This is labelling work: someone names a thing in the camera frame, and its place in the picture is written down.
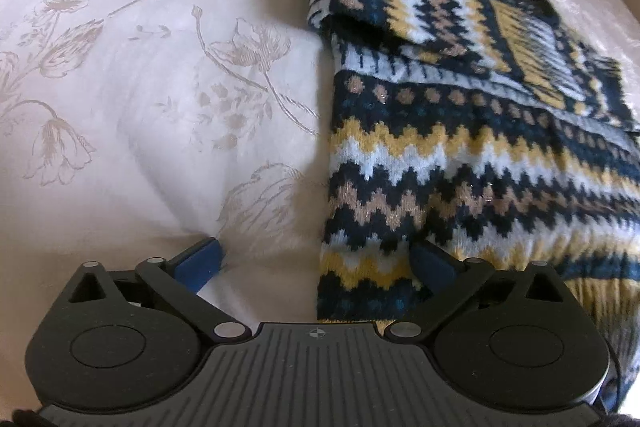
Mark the white floral bedspread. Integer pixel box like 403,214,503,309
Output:
0,0,640,408

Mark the navy yellow patterned knit sweater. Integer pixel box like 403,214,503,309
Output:
290,0,640,413

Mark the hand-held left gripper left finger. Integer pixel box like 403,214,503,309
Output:
66,237,250,342

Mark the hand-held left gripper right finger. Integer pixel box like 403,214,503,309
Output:
385,239,571,341

